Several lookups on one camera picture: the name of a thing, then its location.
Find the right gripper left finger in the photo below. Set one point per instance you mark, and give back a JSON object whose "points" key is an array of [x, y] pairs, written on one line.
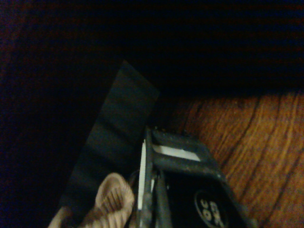
{"points": [[161, 206]]}

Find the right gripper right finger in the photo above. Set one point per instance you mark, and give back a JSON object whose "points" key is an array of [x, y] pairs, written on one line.
{"points": [[180, 161]]}

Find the beige shoe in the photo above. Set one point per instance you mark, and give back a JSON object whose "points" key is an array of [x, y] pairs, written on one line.
{"points": [[111, 204]]}

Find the brown shoe rack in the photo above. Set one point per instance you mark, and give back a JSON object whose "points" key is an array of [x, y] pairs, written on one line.
{"points": [[261, 142]]}

